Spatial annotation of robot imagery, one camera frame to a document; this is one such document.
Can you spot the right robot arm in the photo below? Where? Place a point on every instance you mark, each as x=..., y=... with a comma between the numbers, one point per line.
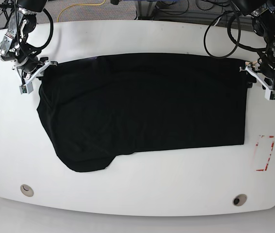
x=14, y=46

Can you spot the table cable grommet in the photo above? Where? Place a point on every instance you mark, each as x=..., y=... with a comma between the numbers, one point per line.
x=26, y=190
x=239, y=200

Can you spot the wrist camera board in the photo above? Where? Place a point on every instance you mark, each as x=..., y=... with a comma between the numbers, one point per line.
x=270, y=95
x=26, y=88

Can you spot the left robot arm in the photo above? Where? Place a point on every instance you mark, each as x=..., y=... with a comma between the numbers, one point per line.
x=262, y=14

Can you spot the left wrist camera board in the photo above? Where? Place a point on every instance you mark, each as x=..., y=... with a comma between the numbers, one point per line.
x=270, y=95

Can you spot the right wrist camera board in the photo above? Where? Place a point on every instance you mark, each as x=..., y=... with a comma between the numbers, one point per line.
x=26, y=88

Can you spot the black T-shirt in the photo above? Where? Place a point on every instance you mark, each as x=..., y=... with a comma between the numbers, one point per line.
x=98, y=108

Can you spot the black tripod stand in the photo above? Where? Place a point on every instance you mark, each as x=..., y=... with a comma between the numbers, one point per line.
x=7, y=11

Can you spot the red tape rectangle marking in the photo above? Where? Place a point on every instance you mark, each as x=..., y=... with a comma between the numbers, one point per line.
x=263, y=152

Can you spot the aluminium frame post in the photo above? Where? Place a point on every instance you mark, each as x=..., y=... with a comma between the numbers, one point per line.
x=145, y=8

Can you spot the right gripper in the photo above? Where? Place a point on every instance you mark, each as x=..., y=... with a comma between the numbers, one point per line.
x=26, y=69

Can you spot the right table cable grommet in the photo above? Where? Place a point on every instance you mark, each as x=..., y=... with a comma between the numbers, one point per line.
x=239, y=200

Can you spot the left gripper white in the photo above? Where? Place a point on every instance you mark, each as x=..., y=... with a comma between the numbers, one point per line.
x=262, y=72

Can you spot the left table cable grommet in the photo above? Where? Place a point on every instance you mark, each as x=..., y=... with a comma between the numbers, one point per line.
x=26, y=190

